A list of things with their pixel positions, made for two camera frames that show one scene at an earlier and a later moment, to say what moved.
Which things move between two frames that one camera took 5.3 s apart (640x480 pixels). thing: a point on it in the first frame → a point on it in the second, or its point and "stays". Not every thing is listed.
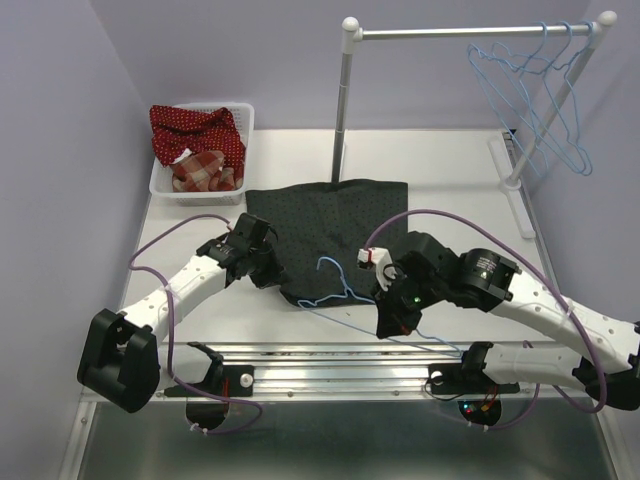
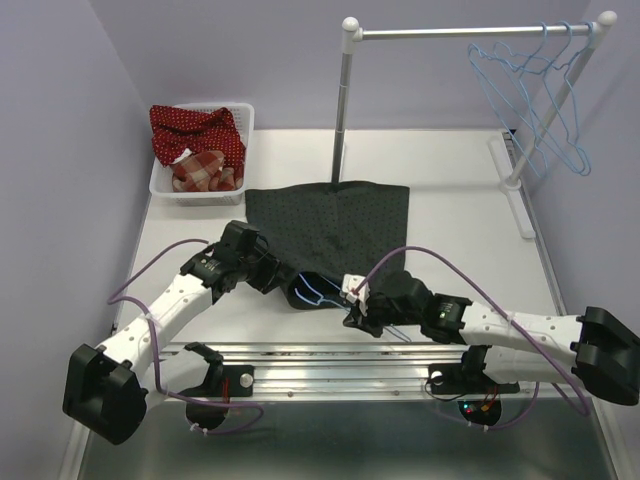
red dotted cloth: [176, 129] stays
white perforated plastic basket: [161, 177] stays
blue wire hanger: [452, 350] → [386, 328]
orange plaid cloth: [204, 172] stays
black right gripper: [392, 321] → [357, 320]
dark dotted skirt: [317, 232] stays
